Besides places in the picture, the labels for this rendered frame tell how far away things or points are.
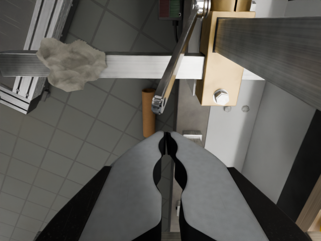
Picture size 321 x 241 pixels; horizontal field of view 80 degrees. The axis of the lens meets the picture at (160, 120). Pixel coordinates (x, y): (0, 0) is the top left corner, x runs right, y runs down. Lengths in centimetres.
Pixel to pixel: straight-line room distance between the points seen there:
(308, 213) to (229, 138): 27
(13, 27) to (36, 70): 80
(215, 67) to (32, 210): 201
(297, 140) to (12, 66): 51
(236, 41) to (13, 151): 166
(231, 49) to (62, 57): 19
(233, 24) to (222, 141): 46
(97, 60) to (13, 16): 85
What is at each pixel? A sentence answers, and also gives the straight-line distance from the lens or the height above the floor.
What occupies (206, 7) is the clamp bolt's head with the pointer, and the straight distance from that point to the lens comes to 27.
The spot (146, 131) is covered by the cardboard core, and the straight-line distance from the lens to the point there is 121.
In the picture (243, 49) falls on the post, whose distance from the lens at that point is 17.
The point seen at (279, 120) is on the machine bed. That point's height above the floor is 72.
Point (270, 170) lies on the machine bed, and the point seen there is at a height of 75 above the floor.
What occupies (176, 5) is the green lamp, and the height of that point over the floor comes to 70.
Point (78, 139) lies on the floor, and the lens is 144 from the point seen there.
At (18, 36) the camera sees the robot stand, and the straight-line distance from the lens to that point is 109.
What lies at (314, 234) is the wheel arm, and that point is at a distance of 42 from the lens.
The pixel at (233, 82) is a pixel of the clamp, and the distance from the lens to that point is 27.
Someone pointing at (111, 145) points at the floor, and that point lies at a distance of 140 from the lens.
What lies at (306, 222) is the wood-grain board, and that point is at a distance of 48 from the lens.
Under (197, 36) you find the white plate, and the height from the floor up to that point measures 79.
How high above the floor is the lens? 112
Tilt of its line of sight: 63 degrees down
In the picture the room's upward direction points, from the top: 179 degrees clockwise
